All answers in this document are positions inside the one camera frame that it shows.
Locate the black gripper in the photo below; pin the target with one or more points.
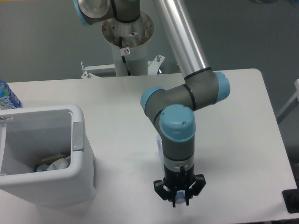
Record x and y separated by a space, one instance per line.
188 181

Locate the crushed clear plastic bottle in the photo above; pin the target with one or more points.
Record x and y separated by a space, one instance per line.
180 195

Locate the clear plastic wrapper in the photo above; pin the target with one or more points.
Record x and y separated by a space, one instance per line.
60 164

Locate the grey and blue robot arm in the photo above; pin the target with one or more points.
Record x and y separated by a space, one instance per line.
170 111

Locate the white plastic trash can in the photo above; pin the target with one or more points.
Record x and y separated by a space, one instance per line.
28 135

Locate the black table clamp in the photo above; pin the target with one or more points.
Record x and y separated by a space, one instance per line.
291 199

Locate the yellow snack box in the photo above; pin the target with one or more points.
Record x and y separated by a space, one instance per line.
42 165

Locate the blue labelled water bottle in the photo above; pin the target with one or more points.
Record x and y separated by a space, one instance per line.
8 100

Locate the white metal frame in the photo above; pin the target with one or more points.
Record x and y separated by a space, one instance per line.
291 103

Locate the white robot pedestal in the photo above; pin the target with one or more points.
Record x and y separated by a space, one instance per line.
129 44

